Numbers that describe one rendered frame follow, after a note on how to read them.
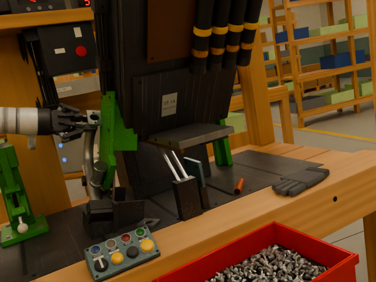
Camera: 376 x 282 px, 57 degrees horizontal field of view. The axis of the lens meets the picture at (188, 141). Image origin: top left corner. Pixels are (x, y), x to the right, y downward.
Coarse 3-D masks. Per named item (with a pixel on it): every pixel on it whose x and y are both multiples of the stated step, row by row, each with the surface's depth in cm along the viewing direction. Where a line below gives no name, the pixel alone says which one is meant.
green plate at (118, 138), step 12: (108, 96) 94; (108, 108) 94; (108, 120) 94; (120, 120) 94; (108, 132) 94; (120, 132) 95; (132, 132) 96; (108, 144) 94; (120, 144) 95; (132, 144) 97
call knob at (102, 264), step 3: (99, 258) 73; (102, 258) 73; (96, 261) 73; (99, 261) 73; (102, 261) 73; (105, 261) 73; (96, 264) 72; (99, 264) 72; (102, 264) 72; (105, 264) 72; (96, 267) 72; (99, 267) 72; (102, 267) 72; (105, 267) 72; (99, 270) 72; (102, 270) 72
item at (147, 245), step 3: (144, 240) 78; (147, 240) 78; (150, 240) 78; (141, 243) 77; (144, 243) 77; (147, 243) 77; (150, 243) 77; (153, 243) 78; (141, 246) 77; (144, 246) 76; (147, 246) 76; (150, 246) 77; (153, 246) 77; (144, 249) 76; (147, 249) 76; (150, 249) 76
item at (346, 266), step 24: (240, 240) 75; (264, 240) 78; (288, 240) 76; (312, 240) 70; (192, 264) 69; (216, 264) 72; (240, 264) 72; (264, 264) 70; (288, 264) 69; (312, 264) 69; (336, 264) 60
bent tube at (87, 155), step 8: (88, 112) 100; (96, 112) 101; (88, 120) 98; (96, 120) 99; (88, 136) 103; (88, 144) 105; (88, 152) 105; (88, 160) 105; (88, 168) 103; (88, 176) 101; (88, 184) 100; (88, 192) 99; (96, 192) 98
